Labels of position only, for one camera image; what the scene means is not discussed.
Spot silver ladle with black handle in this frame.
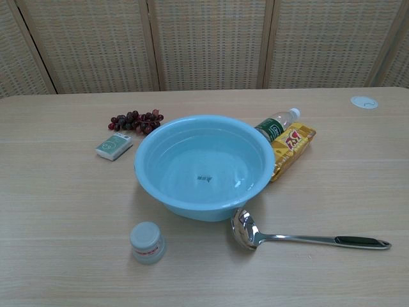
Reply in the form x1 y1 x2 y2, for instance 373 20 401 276
230 207 392 251

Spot light blue plastic basin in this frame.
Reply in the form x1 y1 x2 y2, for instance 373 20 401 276
133 115 276 223

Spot yellow snack package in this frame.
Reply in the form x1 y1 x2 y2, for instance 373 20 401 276
270 122 318 184

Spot clear bottle with green label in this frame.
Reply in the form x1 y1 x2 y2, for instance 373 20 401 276
254 107 302 143

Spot woven rattan folding screen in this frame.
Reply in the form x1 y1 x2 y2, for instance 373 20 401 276
0 0 409 99

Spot bunch of dark red grapes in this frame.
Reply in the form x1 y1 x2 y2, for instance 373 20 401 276
107 109 164 136

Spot white round table grommet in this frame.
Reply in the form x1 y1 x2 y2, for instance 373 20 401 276
350 95 378 109

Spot small green and white box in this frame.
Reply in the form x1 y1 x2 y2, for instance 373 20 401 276
95 132 134 162

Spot white jar with red label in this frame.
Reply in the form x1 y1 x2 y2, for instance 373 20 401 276
129 221 167 265

